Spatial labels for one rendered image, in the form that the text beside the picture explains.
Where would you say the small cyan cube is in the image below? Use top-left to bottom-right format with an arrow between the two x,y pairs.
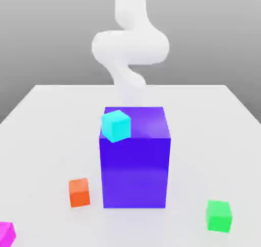
101,109 -> 132,143

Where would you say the small orange cube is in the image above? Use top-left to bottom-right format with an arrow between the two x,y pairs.
68,177 -> 91,208

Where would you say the small green cube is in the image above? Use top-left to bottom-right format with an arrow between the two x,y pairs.
205,200 -> 233,234

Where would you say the large purple box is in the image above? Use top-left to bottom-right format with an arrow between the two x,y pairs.
98,106 -> 172,209

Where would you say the small magenta cube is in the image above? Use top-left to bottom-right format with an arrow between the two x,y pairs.
0,221 -> 17,247

